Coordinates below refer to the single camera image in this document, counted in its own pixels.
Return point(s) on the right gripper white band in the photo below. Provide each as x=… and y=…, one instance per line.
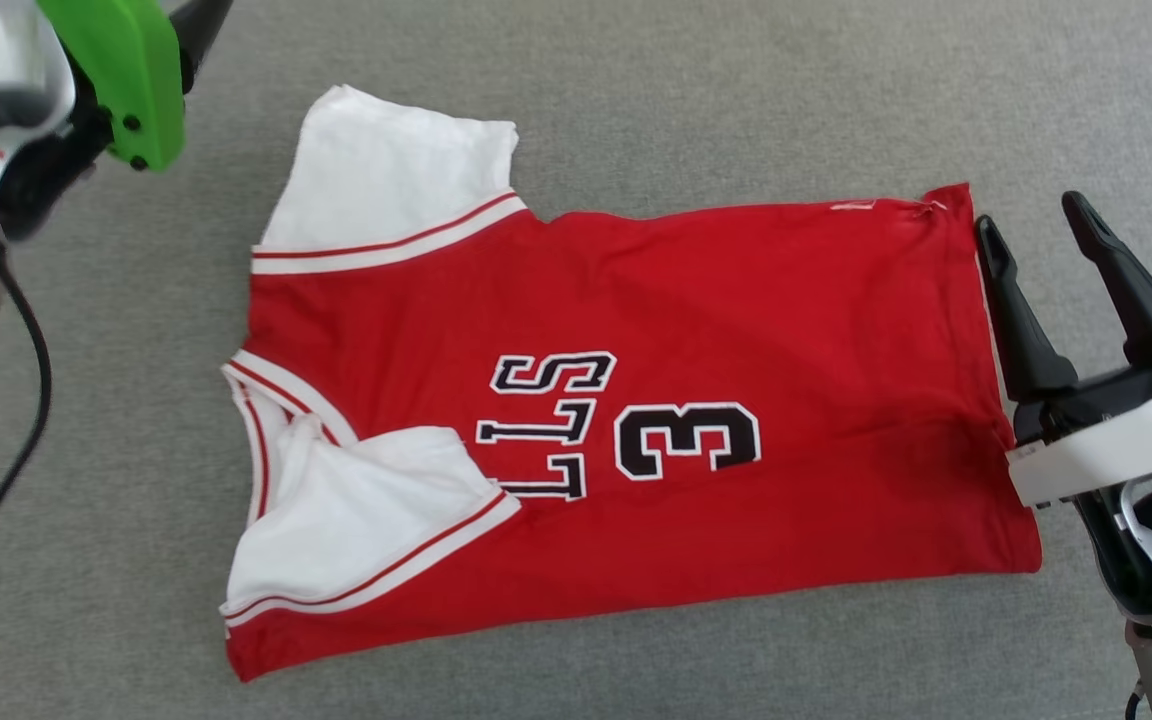
x=1116, y=445

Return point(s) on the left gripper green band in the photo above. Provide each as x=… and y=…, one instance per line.
x=131, y=70

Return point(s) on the red and white basketball jersey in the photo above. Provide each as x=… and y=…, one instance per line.
x=736, y=300

